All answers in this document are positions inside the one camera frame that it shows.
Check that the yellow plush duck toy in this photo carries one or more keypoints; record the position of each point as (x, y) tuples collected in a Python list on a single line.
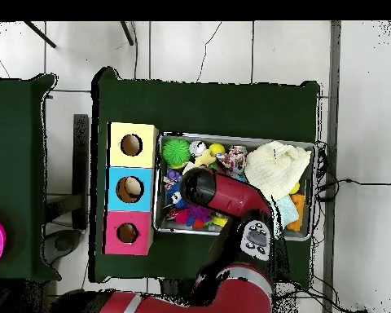
[(205, 159)]

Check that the pale yellow cloth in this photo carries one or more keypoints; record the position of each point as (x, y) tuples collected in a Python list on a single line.
[(277, 166)]

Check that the mint green cloth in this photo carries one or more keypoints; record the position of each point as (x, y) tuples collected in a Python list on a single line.
[(287, 210)]

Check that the wooden box three holes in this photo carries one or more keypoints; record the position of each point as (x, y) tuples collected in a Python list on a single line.
[(129, 169)]

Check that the small silver can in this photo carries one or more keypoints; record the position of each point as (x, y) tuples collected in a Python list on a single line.
[(197, 148)]

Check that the plain green spiky ball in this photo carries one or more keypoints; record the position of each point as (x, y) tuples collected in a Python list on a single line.
[(175, 152)]

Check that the yellow ball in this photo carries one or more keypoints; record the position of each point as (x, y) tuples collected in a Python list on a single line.
[(217, 149)]

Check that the purple spiky toy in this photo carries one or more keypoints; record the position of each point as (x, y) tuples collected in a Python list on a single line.
[(199, 214)]

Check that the colourful patterned cloth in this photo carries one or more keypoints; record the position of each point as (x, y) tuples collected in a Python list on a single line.
[(234, 158)]

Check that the orange plastic block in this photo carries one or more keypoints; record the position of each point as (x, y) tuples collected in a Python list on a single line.
[(298, 208)]

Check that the black flat panel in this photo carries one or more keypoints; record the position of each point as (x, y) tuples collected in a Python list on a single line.
[(81, 163)]

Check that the black tripod leg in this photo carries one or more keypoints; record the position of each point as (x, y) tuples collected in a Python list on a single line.
[(39, 34), (127, 32)]

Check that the dark green side table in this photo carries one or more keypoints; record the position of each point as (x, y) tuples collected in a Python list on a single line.
[(26, 163)]

